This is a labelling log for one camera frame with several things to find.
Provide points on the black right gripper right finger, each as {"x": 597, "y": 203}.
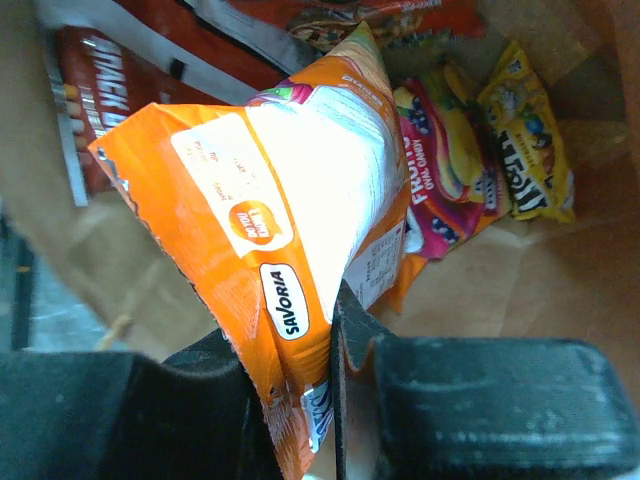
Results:
{"x": 474, "y": 408}

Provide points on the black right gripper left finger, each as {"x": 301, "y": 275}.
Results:
{"x": 122, "y": 415}

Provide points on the red paper bag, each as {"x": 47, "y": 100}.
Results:
{"x": 514, "y": 279}

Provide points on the orange cracker snack pack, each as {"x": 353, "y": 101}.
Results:
{"x": 264, "y": 208}

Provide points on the pink fruit candy pack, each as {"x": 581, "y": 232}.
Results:
{"x": 457, "y": 186}

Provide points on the yellow chocolate candy pack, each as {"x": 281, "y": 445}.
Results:
{"x": 518, "y": 111}

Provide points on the red foil snack pack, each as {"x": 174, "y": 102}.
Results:
{"x": 289, "y": 35}

